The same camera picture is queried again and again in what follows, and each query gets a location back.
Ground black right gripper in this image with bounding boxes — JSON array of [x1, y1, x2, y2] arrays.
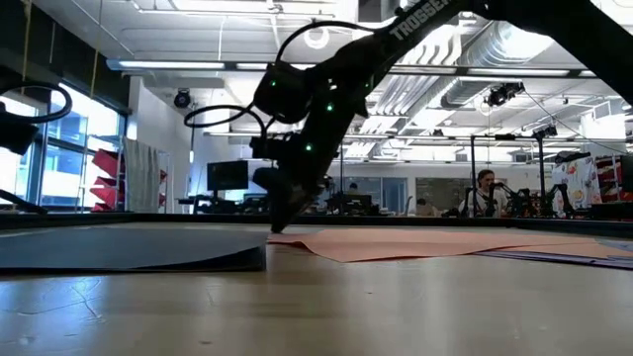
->
[[270, 152, 338, 234]]

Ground small black monitor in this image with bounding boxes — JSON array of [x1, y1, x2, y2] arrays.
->
[[340, 193, 380, 217]]

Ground large black monitor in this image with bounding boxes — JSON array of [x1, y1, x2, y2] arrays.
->
[[206, 160, 250, 193]]

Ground grey curtain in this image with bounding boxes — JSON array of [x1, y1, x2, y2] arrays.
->
[[122, 137, 162, 215]]

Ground red angled rack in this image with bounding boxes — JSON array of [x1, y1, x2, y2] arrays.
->
[[91, 147, 168, 214]]

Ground large glass window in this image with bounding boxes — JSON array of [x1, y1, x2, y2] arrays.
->
[[0, 81, 129, 214]]

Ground background robot arms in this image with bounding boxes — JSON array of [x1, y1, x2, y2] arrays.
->
[[494, 181, 580, 219]]

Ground black slanted bar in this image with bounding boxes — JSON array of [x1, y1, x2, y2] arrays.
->
[[0, 190, 48, 215]]

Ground floral patterned cloth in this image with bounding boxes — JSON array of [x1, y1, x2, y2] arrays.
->
[[551, 155, 602, 219]]

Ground red storage shelf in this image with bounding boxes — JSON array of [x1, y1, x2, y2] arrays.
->
[[595, 155, 625, 204]]

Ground white hanging box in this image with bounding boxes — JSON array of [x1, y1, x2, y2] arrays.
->
[[579, 111, 627, 142]]

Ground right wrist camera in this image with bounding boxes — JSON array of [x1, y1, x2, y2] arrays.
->
[[249, 133, 298, 162]]

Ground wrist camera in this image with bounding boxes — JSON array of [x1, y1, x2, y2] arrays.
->
[[249, 133, 298, 162], [0, 111, 40, 157]]

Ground black right camera cable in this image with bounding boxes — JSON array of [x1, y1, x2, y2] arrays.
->
[[183, 19, 385, 147]]

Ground black ceiling camera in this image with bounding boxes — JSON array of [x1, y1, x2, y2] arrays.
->
[[172, 87, 193, 110], [484, 81, 525, 109]]

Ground white coiled cable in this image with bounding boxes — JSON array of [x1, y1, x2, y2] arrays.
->
[[304, 27, 330, 50]]

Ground grey rectangular air duct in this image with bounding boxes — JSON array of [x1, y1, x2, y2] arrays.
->
[[439, 77, 500, 110]]

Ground black frame stand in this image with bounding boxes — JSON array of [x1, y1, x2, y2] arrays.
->
[[469, 133, 548, 219]]

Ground silver round air duct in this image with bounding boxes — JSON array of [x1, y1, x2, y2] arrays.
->
[[444, 17, 560, 68]]

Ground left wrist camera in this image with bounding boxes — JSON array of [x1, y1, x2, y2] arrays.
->
[[0, 111, 40, 157]]

